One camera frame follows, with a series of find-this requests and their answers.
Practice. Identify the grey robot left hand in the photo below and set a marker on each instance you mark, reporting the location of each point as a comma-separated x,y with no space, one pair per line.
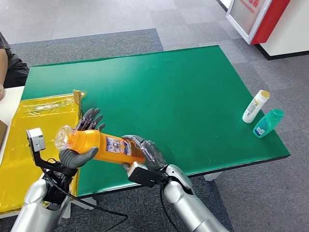
72,158

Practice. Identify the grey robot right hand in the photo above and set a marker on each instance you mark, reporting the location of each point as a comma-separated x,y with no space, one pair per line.
151,153

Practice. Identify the person's hand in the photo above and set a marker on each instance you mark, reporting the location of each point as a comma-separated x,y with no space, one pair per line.
1,93

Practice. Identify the orange bottle with clear cap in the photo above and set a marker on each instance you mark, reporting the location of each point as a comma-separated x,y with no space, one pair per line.
101,145

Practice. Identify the person's forearm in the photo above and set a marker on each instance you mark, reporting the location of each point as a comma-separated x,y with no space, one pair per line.
3,67

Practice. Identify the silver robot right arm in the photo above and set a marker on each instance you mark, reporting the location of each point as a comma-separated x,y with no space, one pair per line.
191,208

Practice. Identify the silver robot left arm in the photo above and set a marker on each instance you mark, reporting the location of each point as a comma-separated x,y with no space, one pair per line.
36,208

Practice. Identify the white bottle with yellow cap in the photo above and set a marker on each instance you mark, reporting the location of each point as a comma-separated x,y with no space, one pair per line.
253,107

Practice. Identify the teal translucent bottle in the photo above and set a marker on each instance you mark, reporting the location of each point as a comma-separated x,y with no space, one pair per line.
267,123

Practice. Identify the person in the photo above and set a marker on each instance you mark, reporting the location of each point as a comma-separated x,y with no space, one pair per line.
14,69

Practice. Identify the brown cardboard piece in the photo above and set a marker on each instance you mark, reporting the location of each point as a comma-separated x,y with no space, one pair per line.
2,133

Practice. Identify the yellow plastic film sheet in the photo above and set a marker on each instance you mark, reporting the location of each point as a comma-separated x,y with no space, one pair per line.
29,115

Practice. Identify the white table foot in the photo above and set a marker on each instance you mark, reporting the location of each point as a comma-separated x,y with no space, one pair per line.
212,176
84,203

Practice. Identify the green table mat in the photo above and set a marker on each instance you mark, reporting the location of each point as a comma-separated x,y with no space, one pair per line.
169,89

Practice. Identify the red and white cabinet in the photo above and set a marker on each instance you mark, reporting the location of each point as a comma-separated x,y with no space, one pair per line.
258,17

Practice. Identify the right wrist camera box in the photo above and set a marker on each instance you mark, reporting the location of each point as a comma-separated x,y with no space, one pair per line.
142,174

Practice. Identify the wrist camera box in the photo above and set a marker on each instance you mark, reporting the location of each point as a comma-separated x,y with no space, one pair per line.
142,174
36,140

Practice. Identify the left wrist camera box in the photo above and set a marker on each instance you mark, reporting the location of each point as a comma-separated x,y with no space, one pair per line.
36,140

